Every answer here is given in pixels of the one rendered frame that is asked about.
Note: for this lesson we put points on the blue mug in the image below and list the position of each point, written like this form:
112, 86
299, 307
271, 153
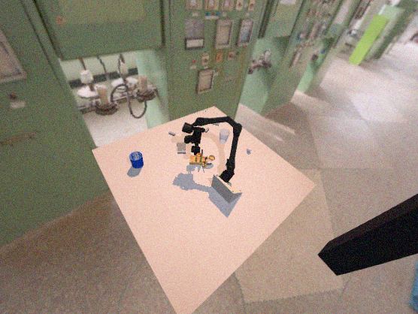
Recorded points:
136, 160

